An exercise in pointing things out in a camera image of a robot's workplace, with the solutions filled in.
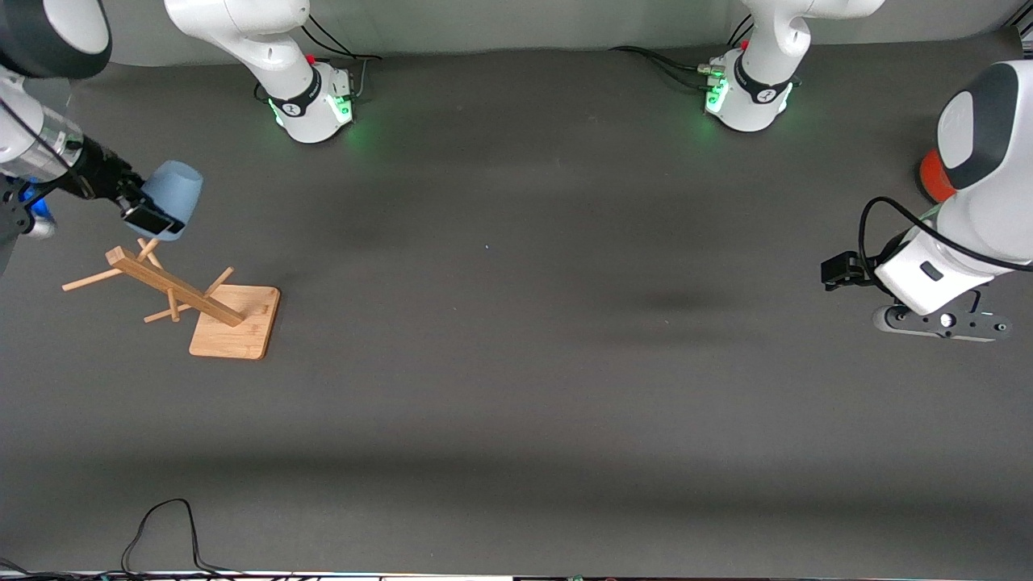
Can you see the light blue cup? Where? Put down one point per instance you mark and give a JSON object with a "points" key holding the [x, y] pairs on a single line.
{"points": [[177, 190]]}

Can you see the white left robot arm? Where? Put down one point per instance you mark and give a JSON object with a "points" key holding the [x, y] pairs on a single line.
{"points": [[1001, 202]]}

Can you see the wooden cup rack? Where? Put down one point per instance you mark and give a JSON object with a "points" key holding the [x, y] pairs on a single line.
{"points": [[234, 323]]}

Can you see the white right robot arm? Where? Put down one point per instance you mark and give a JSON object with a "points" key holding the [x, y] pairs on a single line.
{"points": [[242, 32]]}

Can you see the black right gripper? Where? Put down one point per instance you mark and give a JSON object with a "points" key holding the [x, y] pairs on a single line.
{"points": [[98, 173]]}

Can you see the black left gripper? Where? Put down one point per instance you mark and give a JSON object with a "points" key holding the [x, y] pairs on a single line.
{"points": [[842, 269]]}

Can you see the orange can with grey lid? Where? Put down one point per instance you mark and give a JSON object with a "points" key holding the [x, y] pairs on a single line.
{"points": [[934, 177]]}

